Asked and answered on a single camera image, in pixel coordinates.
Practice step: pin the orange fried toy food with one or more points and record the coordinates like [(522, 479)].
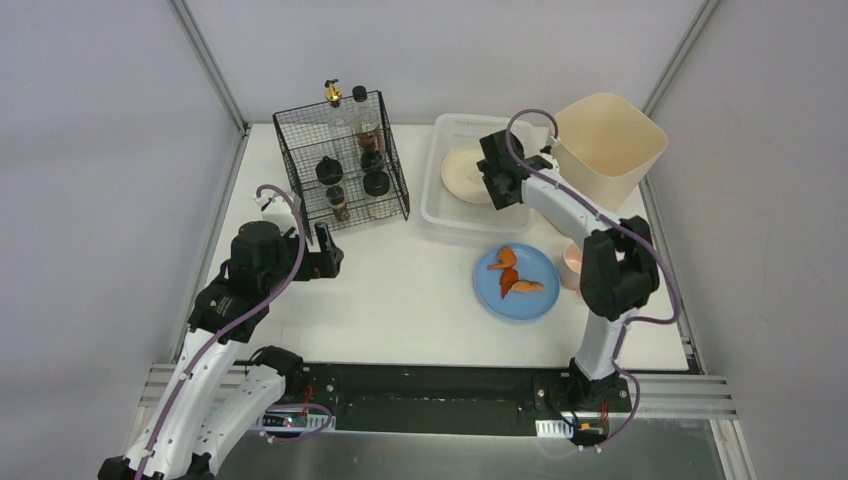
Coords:
[(526, 286)]

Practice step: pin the cream round plate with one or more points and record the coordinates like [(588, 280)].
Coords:
[(461, 176)]

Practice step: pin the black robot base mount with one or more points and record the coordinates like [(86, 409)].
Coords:
[(487, 401)]

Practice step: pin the clear bottle gold spout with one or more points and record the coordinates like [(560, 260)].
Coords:
[(337, 121)]

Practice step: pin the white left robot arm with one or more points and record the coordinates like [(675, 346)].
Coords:
[(186, 437)]

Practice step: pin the dark sauce bottle red label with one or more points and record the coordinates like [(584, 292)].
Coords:
[(367, 121)]

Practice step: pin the pink cup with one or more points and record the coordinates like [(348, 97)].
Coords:
[(570, 267)]

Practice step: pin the small dark taped spice jar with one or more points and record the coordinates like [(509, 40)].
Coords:
[(337, 200)]

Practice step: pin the black wire basket rack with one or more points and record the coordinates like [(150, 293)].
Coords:
[(341, 160)]

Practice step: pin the spice jar black lid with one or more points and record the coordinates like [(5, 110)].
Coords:
[(329, 171), (372, 160), (376, 187)]

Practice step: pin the white plastic perforated basket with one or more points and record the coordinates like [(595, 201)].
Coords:
[(439, 207)]

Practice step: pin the beige plastic waste bin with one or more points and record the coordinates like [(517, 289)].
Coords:
[(607, 145)]

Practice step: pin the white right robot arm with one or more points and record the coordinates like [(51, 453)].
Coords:
[(618, 270)]

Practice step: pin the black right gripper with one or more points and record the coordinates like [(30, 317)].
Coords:
[(499, 177)]

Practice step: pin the blue round plate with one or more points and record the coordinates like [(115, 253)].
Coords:
[(532, 265)]

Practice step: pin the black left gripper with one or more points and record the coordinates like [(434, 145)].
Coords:
[(322, 261)]

